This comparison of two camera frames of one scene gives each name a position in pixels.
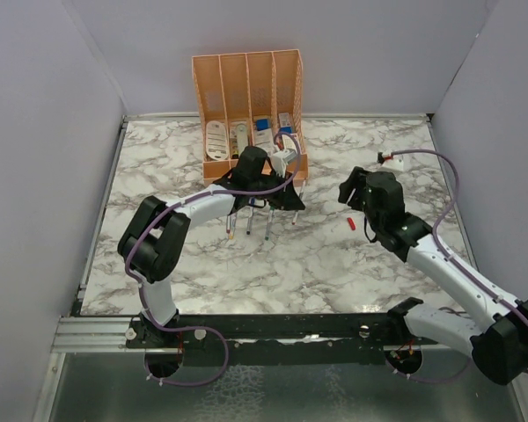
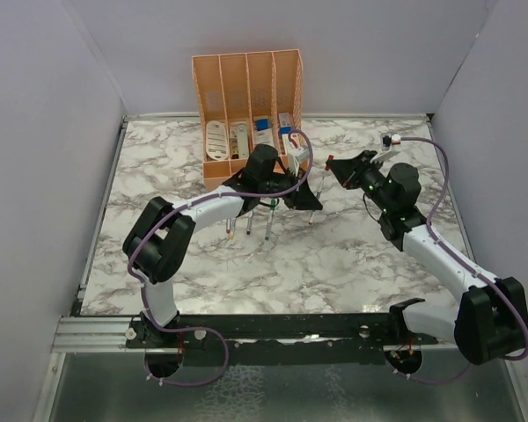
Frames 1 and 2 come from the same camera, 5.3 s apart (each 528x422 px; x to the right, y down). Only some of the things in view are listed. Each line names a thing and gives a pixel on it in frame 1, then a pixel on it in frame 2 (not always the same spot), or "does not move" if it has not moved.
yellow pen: x=232 y=226 does not move
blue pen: x=248 y=229 does not move
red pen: x=300 y=194 → x=311 y=218
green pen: x=269 y=222 does not move
